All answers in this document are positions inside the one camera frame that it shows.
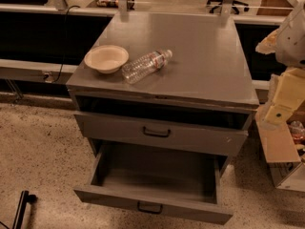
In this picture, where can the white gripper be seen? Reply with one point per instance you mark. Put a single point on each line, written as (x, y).
(293, 43)

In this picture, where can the grey drawer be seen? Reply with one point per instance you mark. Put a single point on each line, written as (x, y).
(159, 181)
(163, 134)

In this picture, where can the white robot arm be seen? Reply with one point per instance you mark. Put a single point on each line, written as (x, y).
(288, 41)

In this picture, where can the grey top drawer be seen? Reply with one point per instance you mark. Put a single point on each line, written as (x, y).
(163, 134)

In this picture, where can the grey metal drawer cabinet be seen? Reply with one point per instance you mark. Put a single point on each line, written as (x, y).
(207, 82)

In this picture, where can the plastic bottle in box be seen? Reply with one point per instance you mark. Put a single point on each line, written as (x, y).
(297, 131)

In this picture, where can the open cardboard box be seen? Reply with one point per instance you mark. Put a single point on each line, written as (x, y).
(287, 169)

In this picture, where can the clear plastic water bottle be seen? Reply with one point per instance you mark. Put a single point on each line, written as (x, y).
(145, 65)

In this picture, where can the beige paper bowl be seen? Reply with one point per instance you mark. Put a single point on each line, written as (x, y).
(106, 58)

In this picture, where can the black stand on floor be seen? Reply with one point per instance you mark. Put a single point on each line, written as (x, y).
(25, 199)

